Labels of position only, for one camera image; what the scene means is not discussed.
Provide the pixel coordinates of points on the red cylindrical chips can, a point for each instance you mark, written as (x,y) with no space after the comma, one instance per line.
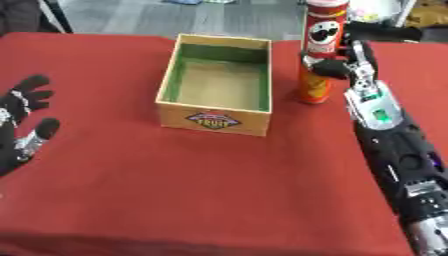
(319,50)

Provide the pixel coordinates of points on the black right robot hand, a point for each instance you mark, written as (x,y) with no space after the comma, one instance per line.
(335,66)

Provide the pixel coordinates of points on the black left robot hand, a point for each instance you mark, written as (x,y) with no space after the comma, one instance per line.
(14,106)

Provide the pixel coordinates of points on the tan cardboard box green inside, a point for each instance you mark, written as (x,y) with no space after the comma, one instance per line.
(219,85)

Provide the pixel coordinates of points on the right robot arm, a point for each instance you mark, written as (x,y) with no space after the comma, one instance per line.
(396,156)

